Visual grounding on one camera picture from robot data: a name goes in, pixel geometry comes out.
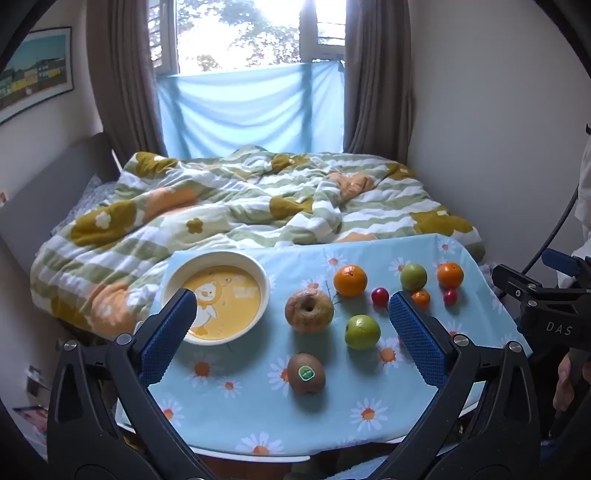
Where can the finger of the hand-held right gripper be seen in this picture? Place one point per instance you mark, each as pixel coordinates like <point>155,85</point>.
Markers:
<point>561,261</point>
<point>512,281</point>

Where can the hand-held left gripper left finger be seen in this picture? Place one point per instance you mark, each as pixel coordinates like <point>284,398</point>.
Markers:
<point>170,338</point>

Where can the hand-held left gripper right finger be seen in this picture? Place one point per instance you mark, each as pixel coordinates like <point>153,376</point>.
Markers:
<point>415,342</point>

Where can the small mandarin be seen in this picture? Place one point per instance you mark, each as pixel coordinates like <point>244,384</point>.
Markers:
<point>420,300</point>

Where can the large green apple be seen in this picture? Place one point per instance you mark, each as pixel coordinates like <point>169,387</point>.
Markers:
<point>362,333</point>

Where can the medium orange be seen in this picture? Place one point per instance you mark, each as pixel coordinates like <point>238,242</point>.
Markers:
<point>450,275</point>

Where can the small green apple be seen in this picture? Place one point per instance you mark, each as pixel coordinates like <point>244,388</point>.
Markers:
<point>413,277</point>

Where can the white bowl with duck print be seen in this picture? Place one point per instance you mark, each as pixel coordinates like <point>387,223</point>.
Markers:
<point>221,295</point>

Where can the wrinkled brown apple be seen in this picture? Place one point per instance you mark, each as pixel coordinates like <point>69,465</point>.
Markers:
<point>307,319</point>

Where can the brown kiwi with green sticker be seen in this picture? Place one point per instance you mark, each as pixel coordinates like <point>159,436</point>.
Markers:
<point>298,364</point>

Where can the person's right hand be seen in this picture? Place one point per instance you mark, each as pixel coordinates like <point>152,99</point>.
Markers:
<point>564,385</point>

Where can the red cherry tomato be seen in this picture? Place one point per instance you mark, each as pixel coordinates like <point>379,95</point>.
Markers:
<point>380,297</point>
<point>450,297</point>

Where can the person's white clothing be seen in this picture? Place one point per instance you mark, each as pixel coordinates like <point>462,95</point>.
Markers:
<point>585,207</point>

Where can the large orange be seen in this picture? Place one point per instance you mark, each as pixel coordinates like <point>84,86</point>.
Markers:
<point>350,281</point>

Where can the blue daisy print tablecloth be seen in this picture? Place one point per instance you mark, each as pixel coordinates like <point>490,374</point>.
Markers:
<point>254,415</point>

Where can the green striped flower blanket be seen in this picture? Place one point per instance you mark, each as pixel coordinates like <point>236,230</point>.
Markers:
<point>231,207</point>

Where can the printed papers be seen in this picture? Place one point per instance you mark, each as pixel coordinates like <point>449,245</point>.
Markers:
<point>32,424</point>

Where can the grey patterned bed sheet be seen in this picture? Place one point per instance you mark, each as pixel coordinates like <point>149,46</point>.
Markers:
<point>97,191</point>

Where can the grey bed headboard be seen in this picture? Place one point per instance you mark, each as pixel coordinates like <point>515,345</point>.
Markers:
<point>46,194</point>

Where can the light blue window cloth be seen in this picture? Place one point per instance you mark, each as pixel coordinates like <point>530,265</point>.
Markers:
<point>249,110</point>

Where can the brown curtain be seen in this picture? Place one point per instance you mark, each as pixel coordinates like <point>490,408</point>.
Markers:
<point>378,78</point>
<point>124,78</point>

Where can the window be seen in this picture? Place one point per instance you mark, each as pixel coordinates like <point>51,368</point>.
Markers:
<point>240,32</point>

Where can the framed wall poster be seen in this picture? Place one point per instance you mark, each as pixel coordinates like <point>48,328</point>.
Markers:
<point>37,74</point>

